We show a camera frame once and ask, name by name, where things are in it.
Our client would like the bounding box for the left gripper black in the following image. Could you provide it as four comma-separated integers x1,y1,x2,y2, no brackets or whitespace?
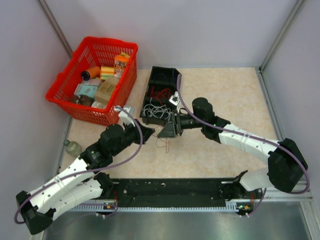
111,118,155,157

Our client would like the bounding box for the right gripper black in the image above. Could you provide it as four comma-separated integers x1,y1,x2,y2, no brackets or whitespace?
157,110,205,139

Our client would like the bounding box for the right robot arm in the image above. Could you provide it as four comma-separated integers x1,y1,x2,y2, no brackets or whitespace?
158,97,308,198

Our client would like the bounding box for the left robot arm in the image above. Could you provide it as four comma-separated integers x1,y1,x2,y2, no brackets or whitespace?
15,120,155,235

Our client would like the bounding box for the black three-compartment tray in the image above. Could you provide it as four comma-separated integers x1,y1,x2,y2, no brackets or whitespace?
139,66,180,126

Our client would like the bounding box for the white cup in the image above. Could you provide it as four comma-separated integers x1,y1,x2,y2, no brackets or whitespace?
91,101,107,110

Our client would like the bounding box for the brown cardboard box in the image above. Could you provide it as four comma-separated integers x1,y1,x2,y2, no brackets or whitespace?
94,76,119,105

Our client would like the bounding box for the dark brown round item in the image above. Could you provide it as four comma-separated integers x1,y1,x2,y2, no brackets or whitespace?
69,94,94,107

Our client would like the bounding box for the pink packet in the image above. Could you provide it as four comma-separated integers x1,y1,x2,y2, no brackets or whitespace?
82,78,103,87

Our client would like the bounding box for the yellow green sponge pack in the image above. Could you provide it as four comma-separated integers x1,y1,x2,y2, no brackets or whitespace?
100,66,115,80

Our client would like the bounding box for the orange snack box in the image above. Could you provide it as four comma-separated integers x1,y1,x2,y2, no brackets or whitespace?
114,52,130,74

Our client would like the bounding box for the teal packet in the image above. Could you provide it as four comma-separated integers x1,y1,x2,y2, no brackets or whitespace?
73,84,99,99

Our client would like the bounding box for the orange bottle black cap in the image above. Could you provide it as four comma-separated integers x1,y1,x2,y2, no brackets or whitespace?
80,66,101,81

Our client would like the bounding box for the red plastic basket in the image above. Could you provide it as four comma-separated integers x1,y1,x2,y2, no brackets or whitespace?
45,36,139,126

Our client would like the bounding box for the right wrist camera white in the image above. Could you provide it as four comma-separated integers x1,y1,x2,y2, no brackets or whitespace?
169,91,182,113

